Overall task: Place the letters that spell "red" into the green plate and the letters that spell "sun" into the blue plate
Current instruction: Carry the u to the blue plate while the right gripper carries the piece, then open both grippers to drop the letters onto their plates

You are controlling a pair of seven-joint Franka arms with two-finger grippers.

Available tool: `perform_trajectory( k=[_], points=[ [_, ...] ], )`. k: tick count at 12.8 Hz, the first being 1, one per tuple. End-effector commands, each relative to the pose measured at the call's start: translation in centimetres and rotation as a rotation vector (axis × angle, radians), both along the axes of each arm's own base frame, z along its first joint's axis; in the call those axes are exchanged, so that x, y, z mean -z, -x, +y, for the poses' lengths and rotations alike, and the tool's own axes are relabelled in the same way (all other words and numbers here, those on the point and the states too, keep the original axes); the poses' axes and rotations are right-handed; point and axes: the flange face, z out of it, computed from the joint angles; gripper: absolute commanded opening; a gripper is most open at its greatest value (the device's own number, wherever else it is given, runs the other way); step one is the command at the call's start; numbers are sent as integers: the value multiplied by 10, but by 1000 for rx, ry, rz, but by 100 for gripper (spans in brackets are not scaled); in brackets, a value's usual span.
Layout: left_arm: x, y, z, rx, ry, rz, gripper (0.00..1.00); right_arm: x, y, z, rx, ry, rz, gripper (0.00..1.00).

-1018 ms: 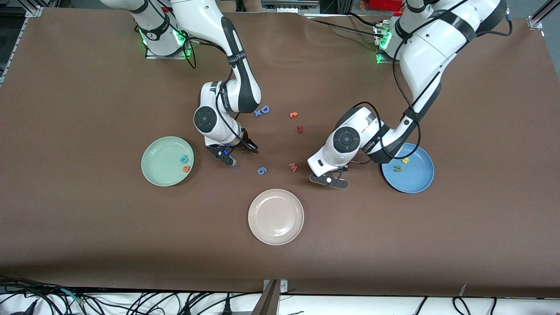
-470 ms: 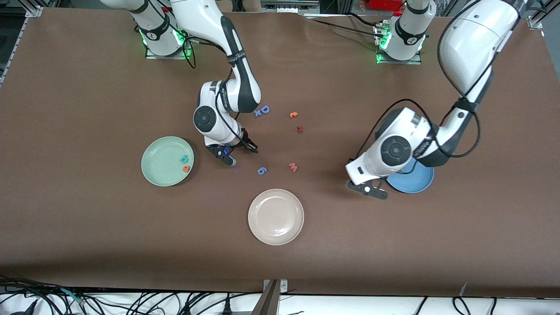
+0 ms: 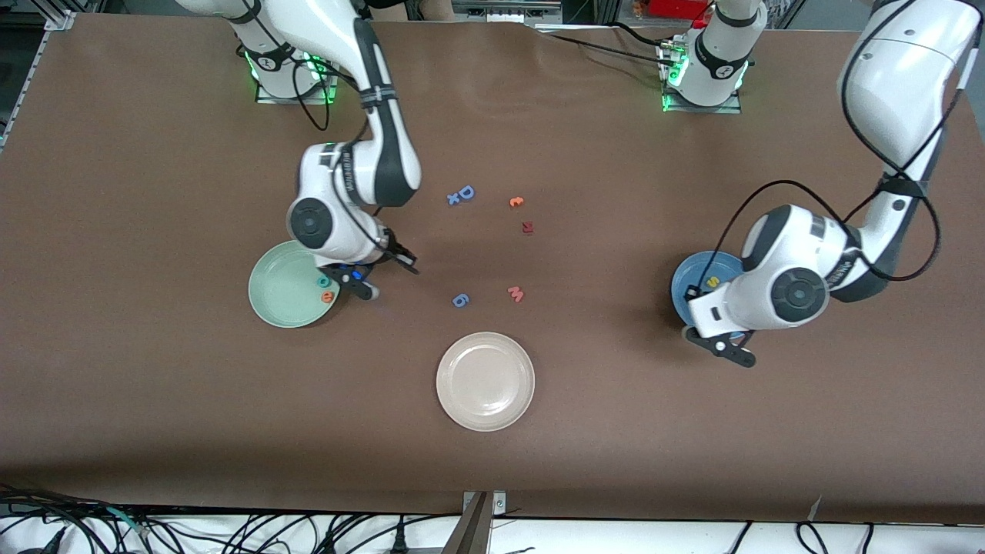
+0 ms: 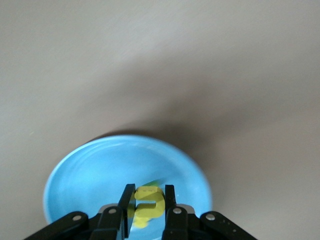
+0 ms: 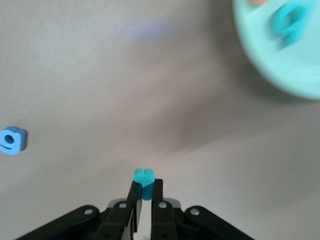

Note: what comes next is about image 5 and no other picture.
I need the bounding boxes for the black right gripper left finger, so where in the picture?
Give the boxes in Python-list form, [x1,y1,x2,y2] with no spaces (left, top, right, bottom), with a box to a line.
[14,179,143,240]

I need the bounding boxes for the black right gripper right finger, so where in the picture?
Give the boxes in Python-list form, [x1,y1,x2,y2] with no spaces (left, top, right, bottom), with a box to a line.
[149,178,256,240]

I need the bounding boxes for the teal foam letter r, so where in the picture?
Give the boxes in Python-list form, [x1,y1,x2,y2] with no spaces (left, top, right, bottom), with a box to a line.
[132,167,155,201]

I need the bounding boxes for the teal foam letter b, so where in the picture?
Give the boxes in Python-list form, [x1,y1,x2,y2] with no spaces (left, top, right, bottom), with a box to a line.
[269,2,314,50]

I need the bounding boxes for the blue foam letter g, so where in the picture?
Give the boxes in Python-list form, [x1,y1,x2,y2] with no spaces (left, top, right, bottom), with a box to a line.
[0,126,27,156]

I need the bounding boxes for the brown table cover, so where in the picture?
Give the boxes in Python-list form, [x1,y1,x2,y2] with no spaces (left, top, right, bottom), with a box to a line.
[0,0,320,240]

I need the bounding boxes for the light green plate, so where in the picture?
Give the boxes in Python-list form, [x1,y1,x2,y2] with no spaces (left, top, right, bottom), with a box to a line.
[231,0,320,101]

